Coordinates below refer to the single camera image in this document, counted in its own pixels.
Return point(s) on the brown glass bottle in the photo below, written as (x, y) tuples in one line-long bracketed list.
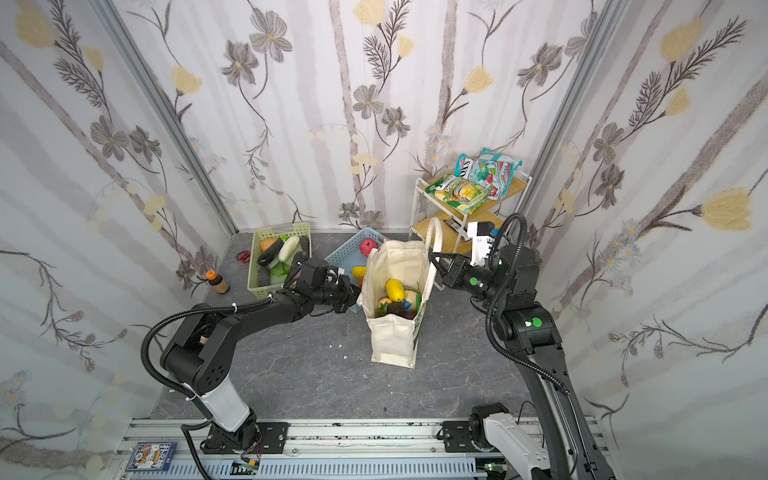
[(216, 282)]

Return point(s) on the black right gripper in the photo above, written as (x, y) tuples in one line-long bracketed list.
[(447, 270)]

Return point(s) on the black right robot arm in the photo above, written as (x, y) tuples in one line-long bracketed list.
[(524, 332)]

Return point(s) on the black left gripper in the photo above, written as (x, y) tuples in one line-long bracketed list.
[(339, 289)]

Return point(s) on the dark eggplant toy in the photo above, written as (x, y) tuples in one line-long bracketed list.
[(268, 256)]

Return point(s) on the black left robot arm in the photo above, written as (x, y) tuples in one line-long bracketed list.
[(192, 352)]

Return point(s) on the blue card box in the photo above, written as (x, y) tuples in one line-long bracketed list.
[(151, 457)]

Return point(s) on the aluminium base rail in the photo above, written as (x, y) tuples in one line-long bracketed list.
[(331, 449)]

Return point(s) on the green plastic basket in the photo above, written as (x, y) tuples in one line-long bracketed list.
[(264, 280)]

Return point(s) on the green white snack bag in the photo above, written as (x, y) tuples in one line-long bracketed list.
[(463, 166)]

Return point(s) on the cream canvas tote bag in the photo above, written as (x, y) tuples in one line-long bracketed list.
[(395, 339)]

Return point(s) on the red handled scissors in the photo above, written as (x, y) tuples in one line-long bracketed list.
[(244, 256)]

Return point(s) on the white radish toy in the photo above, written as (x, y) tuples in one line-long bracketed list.
[(290, 245)]

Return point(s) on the teal pink snack bag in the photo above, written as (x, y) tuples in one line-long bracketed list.
[(494, 170)]

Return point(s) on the green yellow snack bag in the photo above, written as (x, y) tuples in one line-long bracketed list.
[(459, 193)]

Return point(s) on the yellow mango toy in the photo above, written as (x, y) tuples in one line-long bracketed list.
[(359, 272), (395, 290)]

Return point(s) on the cream white round vegetable toy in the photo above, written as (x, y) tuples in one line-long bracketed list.
[(411, 299)]

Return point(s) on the dark mangosteen toy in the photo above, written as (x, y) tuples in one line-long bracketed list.
[(397, 309)]

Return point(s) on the white wire wooden shelf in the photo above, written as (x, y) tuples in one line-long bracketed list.
[(454, 214)]

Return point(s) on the blue plastic basket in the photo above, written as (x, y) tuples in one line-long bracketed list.
[(349, 255)]

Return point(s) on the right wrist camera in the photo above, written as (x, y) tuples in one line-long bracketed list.
[(486, 239)]

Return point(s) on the brown candy bar wrapper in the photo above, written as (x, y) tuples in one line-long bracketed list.
[(454, 226)]

